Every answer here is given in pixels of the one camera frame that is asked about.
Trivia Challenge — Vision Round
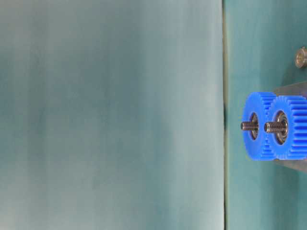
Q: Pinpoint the far blue plastic gear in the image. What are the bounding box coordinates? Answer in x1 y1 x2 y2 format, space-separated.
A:
242 92 276 161

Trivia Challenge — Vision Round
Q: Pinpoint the near blue plastic gear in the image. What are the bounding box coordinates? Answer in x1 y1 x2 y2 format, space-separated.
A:
268 95 307 160

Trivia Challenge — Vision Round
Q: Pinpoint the near threaded steel shaft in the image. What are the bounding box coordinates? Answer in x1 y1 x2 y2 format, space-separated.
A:
264 122 287 133

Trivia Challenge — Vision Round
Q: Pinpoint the blue plastic gear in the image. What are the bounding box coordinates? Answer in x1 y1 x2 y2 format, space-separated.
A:
242 92 276 161
268 95 307 160

